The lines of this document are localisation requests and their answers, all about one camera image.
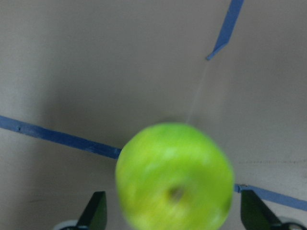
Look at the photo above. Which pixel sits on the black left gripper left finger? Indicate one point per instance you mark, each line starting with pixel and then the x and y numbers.
pixel 94 216

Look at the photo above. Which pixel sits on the green apple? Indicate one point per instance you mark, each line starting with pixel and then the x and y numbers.
pixel 171 176

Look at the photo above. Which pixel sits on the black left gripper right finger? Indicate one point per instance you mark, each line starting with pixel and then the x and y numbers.
pixel 255 215

